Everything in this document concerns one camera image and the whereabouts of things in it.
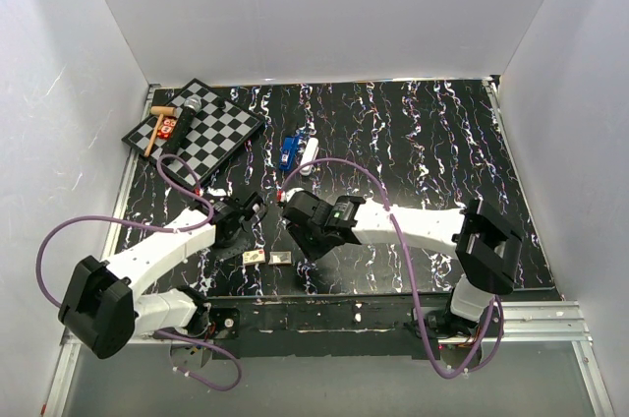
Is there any staple box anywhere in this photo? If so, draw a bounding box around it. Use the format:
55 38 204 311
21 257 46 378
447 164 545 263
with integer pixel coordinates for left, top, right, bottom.
268 251 292 266
243 249 266 267

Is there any blue stapler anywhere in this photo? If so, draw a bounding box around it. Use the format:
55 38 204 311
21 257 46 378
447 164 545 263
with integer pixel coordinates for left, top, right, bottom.
278 132 302 171

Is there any white stapler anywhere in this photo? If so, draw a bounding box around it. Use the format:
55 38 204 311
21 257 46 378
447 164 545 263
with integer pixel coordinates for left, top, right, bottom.
299 137 318 176

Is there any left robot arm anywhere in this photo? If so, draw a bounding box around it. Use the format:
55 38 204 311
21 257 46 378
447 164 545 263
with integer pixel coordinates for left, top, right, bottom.
58 192 264 359

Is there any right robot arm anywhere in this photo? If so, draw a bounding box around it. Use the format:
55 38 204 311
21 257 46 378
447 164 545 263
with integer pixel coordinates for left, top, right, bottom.
278 189 523 336

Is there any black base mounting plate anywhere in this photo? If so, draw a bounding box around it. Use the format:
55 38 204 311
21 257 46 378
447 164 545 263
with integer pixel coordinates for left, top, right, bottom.
200 294 428 360

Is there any black white chessboard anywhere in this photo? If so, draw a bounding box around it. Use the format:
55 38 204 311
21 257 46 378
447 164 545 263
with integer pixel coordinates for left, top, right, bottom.
121 77 264 191

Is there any red toy block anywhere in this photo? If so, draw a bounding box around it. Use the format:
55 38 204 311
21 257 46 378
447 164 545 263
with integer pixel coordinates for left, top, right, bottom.
157 117 177 140

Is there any black microphone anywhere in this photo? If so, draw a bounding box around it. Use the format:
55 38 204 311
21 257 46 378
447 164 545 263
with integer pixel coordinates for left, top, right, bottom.
159 95 202 157

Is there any wooden mallet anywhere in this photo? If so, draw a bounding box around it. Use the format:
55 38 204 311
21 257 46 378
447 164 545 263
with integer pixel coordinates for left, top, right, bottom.
143 106 176 157

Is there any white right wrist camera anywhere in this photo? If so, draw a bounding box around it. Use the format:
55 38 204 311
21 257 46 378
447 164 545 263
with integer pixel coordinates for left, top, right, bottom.
276 188 303 206

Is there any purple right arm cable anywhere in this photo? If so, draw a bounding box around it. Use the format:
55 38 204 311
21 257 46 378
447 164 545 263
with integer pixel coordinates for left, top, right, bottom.
279 157 505 380

